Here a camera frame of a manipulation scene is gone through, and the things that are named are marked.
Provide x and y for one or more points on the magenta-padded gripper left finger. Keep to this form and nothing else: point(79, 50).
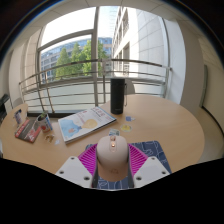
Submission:
point(75, 171)

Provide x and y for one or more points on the black printer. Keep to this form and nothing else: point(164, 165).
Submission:
point(4, 108)

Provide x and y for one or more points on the metal balcony railing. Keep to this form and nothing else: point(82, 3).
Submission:
point(66, 63)

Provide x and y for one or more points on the blue patterned mouse pad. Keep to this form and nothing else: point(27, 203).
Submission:
point(151, 148)

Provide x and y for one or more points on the red magazine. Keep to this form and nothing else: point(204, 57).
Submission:
point(27, 130)

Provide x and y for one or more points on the small blue sticker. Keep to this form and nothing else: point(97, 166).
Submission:
point(130, 118)

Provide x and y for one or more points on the open light blue book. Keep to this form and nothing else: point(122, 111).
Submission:
point(85, 124)

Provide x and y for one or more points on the white computer mouse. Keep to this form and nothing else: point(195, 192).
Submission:
point(112, 158)

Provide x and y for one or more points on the pale blue-green sticker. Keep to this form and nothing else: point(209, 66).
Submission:
point(114, 132)

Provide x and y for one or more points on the round yellow sticker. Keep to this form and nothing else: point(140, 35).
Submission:
point(126, 128)

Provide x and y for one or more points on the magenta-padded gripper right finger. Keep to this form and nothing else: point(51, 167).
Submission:
point(150, 170)

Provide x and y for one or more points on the black cylindrical bottle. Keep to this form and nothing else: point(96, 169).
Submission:
point(117, 96)

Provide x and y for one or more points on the white chair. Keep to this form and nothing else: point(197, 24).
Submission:
point(130, 87)

